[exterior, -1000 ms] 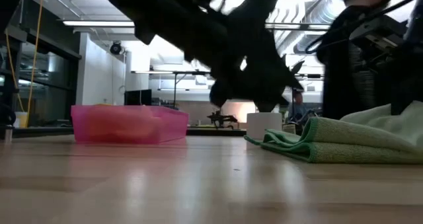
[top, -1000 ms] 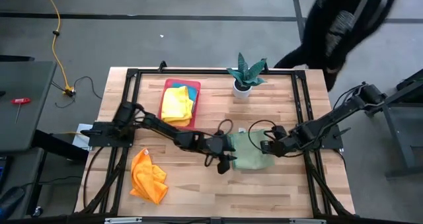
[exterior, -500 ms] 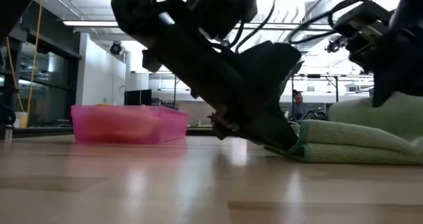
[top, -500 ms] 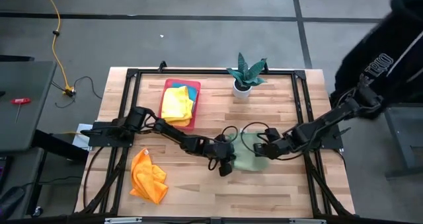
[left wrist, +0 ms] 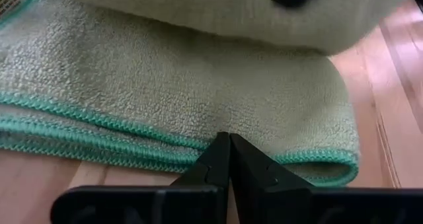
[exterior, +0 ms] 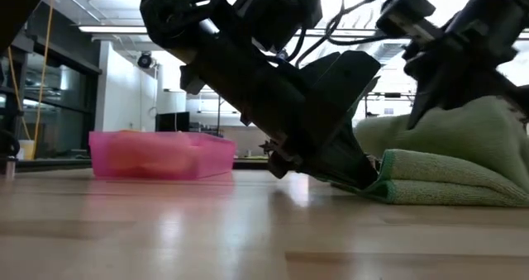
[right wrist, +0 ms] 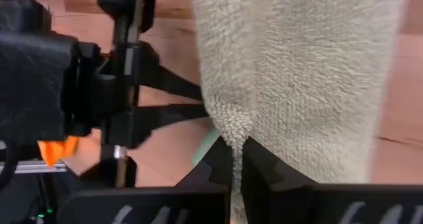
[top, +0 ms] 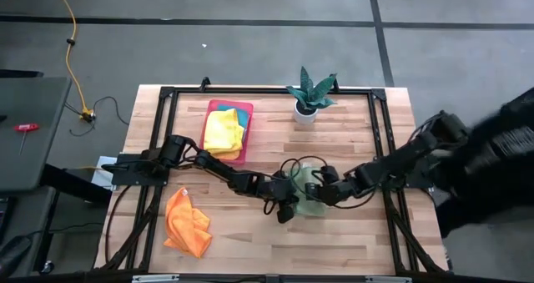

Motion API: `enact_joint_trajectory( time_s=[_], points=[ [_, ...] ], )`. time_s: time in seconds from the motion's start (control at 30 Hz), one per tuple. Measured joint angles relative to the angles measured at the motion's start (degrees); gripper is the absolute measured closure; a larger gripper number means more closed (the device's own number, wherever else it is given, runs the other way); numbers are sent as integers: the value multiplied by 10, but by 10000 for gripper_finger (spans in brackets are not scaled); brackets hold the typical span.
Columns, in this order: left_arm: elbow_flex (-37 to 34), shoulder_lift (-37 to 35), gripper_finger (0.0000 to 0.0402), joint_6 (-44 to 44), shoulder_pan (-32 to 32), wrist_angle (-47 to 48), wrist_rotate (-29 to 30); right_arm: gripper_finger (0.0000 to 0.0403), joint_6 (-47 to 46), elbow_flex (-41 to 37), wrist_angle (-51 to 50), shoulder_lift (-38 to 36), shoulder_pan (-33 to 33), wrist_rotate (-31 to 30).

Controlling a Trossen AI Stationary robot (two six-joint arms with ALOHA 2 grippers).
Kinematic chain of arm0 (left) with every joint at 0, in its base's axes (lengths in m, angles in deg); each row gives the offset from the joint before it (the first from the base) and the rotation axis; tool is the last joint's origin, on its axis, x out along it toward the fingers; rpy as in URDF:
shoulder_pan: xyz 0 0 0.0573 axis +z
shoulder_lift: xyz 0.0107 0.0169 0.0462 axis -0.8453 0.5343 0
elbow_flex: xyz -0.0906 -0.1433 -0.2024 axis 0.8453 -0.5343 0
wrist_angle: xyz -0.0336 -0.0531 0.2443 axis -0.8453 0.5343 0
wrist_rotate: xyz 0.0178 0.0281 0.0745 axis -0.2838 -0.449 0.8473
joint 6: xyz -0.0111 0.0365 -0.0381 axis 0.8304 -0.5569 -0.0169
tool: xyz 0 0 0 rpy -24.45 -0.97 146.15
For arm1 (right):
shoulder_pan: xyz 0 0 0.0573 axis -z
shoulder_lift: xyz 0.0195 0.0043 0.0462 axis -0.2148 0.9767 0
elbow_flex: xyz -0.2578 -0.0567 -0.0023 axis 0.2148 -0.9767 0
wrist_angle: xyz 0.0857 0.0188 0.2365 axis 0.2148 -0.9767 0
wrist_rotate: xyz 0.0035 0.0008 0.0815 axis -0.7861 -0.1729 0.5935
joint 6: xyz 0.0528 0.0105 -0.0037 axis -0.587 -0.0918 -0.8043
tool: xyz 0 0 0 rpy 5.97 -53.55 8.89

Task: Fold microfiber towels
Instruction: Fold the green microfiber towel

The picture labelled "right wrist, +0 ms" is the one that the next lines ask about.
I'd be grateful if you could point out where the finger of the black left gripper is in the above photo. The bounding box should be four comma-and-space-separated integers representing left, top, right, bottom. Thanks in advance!
105, 104, 211, 149
138, 44, 203, 102

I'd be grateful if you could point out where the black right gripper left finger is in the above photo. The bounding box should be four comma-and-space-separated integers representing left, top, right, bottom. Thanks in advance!
58, 141, 234, 224

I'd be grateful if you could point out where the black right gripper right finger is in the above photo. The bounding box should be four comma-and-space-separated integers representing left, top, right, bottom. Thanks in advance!
240, 136, 423, 224

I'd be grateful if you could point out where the orange microfiber towel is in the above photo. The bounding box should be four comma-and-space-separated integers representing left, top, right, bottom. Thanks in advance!
37, 135, 80, 167

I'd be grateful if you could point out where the green microfiber towel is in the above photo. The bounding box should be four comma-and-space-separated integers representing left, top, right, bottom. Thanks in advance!
190, 0, 408, 224

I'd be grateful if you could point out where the silver metal bracket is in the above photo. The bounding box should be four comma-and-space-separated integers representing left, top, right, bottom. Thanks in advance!
0, 160, 69, 174

